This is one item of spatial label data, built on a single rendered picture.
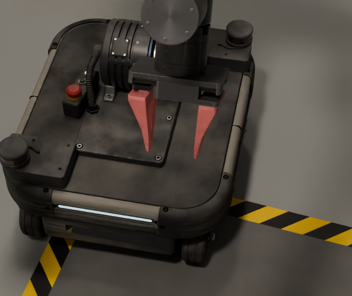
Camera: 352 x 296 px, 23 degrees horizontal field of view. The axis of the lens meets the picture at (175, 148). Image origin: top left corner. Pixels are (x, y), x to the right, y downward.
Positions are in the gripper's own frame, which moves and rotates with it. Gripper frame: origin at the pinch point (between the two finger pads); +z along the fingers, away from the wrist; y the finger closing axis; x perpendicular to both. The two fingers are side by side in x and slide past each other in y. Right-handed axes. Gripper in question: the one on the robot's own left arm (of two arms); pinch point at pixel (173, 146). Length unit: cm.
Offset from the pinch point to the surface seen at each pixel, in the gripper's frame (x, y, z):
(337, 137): 136, 24, 46
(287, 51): 164, 6, 31
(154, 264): 91, -17, 69
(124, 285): 85, -22, 72
